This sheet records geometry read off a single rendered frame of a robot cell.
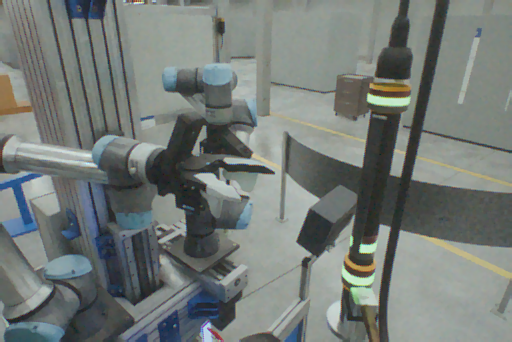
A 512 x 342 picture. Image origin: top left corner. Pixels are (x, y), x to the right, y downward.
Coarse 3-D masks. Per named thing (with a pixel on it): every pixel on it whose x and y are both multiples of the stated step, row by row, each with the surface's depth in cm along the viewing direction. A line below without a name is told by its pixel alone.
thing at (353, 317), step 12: (348, 300) 45; (360, 300) 42; (372, 300) 42; (336, 312) 51; (348, 312) 43; (360, 312) 42; (372, 312) 42; (336, 324) 49; (348, 324) 46; (360, 324) 45; (348, 336) 47; (360, 336) 46
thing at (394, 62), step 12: (396, 24) 33; (408, 24) 33; (396, 36) 33; (384, 48) 34; (396, 48) 33; (408, 48) 33; (384, 60) 34; (396, 60) 33; (408, 60) 33; (384, 72) 34; (396, 72) 33; (408, 72) 34
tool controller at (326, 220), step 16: (336, 192) 134; (352, 192) 136; (320, 208) 122; (336, 208) 124; (352, 208) 129; (304, 224) 126; (320, 224) 121; (336, 224) 119; (304, 240) 128; (320, 240) 123
